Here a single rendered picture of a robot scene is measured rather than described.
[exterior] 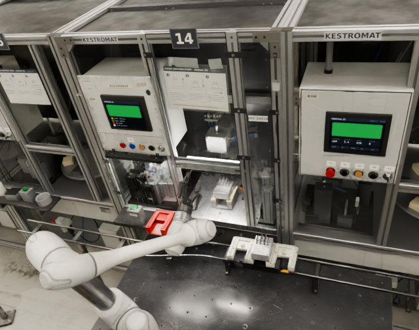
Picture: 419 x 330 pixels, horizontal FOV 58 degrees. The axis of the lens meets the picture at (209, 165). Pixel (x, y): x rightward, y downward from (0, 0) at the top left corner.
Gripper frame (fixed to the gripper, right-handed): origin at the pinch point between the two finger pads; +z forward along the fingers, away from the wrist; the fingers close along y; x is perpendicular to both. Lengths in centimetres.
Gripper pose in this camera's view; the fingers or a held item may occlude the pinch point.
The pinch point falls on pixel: (193, 181)
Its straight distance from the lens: 201.7
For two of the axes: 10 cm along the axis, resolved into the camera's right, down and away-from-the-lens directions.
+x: -7.2, 2.5, 6.4
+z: 2.2, -8.1, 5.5
